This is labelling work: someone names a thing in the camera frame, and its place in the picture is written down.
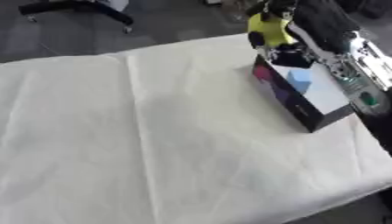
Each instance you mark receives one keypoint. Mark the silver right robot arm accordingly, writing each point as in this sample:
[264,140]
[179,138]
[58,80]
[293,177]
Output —
[360,70]

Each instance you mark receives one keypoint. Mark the yellow block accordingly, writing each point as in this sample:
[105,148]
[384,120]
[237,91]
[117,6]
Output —
[274,30]

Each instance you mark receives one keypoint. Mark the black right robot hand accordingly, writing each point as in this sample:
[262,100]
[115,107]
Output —
[321,26]

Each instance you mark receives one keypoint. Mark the light blue block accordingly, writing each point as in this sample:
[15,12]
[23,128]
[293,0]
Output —
[300,80]

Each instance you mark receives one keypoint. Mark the black office chair base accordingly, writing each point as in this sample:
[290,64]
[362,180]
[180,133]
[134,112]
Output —
[97,8]

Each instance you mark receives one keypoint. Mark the black box white inside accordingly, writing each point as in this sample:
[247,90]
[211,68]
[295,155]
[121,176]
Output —
[311,108]

